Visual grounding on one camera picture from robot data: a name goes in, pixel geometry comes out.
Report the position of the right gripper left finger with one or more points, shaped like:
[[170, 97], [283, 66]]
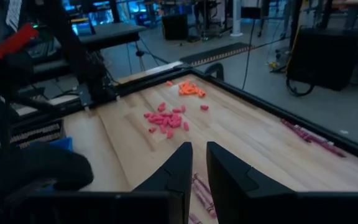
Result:
[[172, 177]]

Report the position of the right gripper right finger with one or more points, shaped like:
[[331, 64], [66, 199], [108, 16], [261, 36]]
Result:
[[244, 193]]

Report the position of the pink crayon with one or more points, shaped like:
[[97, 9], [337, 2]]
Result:
[[201, 183], [194, 218], [205, 202]]

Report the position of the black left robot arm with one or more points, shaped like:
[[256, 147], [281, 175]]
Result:
[[82, 62]]

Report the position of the blue plastic basket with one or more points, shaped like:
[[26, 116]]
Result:
[[61, 143]]

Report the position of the black plastic basket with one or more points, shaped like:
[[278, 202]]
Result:
[[36, 133]]

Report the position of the small pink piece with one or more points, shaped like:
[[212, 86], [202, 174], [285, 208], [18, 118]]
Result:
[[152, 129], [183, 108], [168, 119], [161, 107], [186, 126], [176, 110], [155, 119], [169, 133], [147, 115], [204, 107], [176, 122]]

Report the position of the dark magenta crayon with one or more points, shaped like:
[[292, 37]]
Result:
[[325, 144], [295, 130]]

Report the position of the small orange piece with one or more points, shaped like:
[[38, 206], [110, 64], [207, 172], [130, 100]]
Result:
[[169, 83], [186, 82], [201, 93], [194, 84], [181, 88], [191, 90]]

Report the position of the hazard striped floor mat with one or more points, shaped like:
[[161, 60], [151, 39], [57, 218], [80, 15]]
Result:
[[216, 53]]

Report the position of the red tag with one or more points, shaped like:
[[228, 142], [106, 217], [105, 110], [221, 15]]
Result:
[[14, 42]]

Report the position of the black cabinet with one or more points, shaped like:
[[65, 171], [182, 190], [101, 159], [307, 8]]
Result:
[[175, 27]]

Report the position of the computer monitor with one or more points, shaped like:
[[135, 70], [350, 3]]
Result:
[[82, 28]]

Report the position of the black desk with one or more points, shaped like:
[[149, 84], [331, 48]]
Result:
[[110, 35]]

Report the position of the large black box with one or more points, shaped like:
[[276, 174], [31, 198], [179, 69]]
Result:
[[322, 59]]

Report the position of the white pillar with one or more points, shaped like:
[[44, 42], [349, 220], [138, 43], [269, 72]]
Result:
[[236, 18]]

